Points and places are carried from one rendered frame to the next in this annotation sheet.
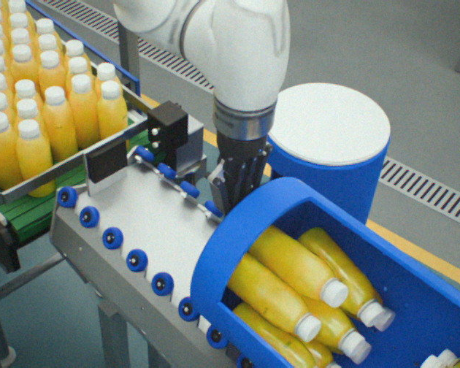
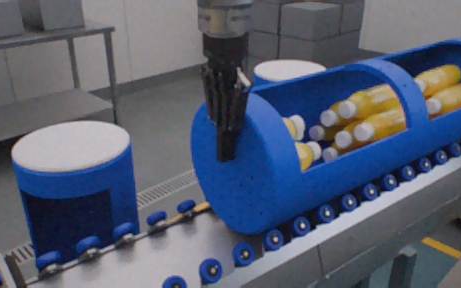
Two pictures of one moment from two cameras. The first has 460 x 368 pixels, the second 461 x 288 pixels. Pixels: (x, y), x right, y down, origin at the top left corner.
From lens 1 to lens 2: 108 cm
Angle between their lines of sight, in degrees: 65
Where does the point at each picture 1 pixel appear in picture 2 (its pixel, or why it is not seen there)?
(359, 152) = (121, 134)
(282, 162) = (98, 177)
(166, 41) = not seen: outside the picture
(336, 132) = (91, 140)
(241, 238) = (274, 119)
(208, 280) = (288, 164)
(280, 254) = not seen: hidden behind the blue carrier
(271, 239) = not seen: hidden behind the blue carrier
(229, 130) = (247, 23)
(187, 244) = (149, 264)
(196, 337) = (260, 267)
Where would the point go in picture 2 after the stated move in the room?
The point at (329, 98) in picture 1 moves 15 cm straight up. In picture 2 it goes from (46, 138) to (35, 81)
